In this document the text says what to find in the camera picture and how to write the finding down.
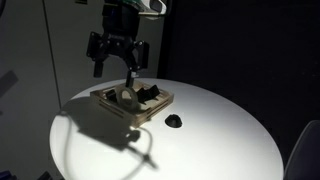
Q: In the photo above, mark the black block in crate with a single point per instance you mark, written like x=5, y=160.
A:
x=111, y=95
x=147, y=94

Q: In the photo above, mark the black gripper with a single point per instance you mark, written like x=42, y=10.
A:
x=120, y=24

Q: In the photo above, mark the dark chair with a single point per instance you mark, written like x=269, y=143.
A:
x=304, y=160

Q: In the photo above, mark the wooden crate tray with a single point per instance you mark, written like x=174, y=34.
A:
x=127, y=106

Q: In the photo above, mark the black block left in crate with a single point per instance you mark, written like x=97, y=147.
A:
x=111, y=95

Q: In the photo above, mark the round black object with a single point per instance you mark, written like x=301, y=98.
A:
x=173, y=121

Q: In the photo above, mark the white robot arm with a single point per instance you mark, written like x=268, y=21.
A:
x=153, y=9

